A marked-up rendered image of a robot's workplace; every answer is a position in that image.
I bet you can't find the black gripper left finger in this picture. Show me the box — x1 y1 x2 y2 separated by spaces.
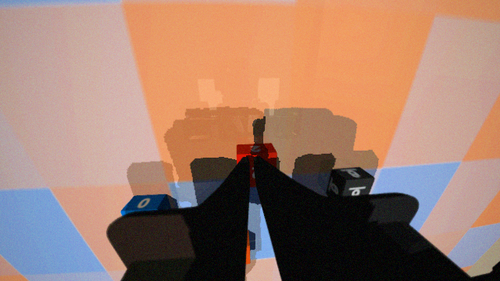
106 157 250 281

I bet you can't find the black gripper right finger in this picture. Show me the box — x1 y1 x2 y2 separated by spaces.
254 156 420 281

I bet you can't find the red block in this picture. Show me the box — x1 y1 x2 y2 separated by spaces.
237 143 277 187

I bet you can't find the black block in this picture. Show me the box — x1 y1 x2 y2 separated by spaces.
327 167 375 197

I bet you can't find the blue block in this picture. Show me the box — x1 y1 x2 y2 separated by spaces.
120 194 171 215

